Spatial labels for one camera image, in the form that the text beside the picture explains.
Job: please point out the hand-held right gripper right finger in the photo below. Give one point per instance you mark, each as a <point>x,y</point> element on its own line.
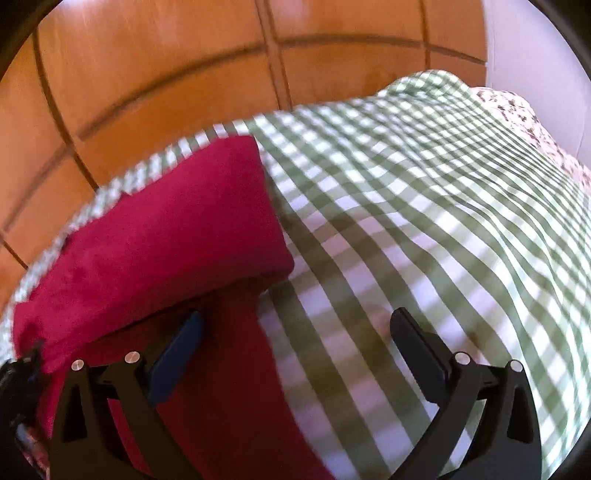
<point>418,350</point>

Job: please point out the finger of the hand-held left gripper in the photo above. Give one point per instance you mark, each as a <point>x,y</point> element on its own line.
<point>31,356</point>

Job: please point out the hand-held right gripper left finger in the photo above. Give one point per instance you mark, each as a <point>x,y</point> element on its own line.
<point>178,355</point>

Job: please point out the dark red garment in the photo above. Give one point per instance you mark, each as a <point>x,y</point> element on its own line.
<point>161,240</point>

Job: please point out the person's left forearm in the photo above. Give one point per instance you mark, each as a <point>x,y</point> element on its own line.
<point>30,450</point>

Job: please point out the green checked blanket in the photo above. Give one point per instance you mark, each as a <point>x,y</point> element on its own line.
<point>415,230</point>

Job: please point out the floral bed sheet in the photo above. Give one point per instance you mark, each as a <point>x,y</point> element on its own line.
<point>521,115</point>

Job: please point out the wooden wardrobe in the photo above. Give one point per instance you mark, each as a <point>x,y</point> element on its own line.
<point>184,69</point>

